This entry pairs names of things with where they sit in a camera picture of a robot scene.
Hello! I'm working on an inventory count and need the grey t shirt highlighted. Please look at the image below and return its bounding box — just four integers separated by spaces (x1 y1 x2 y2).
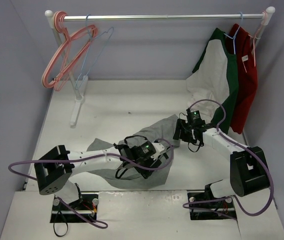
88 114 180 190

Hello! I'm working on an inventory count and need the light blue wire hanger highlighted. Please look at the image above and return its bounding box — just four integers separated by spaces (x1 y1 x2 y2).
75 26 115 90

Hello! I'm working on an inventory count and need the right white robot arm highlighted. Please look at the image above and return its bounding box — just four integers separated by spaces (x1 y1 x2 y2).
173 109 271 206

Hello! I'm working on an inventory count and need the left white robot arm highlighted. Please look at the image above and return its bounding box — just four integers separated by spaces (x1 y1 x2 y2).
34 137 168 210

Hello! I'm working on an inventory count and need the white and green shirt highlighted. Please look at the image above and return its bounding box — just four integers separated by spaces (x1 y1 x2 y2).
186 28 239 134

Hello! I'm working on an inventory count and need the blue hanger with shirts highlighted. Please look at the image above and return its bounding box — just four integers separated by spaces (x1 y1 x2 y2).
224 11 244 55

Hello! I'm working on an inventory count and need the red shirt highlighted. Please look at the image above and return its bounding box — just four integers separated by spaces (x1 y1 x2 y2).
225 23 258 134

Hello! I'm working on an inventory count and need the pink hanger at right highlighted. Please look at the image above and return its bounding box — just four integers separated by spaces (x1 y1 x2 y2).
248 10 268 66

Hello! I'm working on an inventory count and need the silver clothes rack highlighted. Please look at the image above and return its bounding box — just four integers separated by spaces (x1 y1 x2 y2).
44 6 276 127

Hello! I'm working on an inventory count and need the pink plastic hangers bunch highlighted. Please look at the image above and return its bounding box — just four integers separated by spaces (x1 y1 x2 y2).
41 11 99 92

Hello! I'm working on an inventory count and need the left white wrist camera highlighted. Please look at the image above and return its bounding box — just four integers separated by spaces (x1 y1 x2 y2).
151 142 166 160

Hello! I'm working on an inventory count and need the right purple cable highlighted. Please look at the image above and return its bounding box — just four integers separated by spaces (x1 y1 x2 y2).
182 99 275 216

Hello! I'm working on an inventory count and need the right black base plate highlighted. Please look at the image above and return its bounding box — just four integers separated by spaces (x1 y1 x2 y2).
186 191 237 221

